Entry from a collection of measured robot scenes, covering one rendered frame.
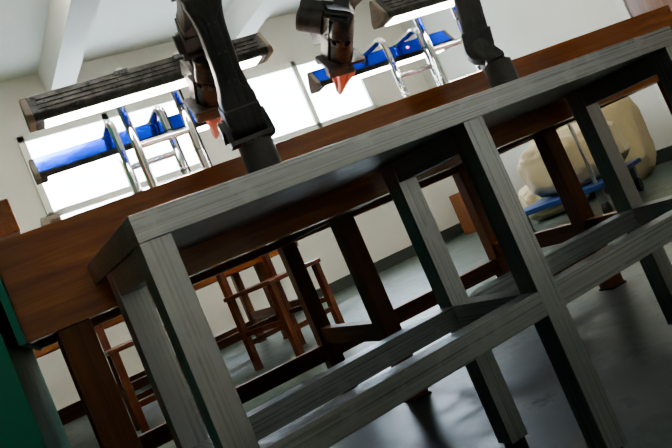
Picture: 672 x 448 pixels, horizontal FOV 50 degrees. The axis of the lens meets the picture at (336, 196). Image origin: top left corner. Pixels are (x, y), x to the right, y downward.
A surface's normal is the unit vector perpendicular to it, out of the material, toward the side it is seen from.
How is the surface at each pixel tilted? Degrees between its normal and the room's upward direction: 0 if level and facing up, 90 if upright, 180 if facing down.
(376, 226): 90
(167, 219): 90
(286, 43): 90
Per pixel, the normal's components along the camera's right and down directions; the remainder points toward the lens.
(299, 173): 0.43, -0.23
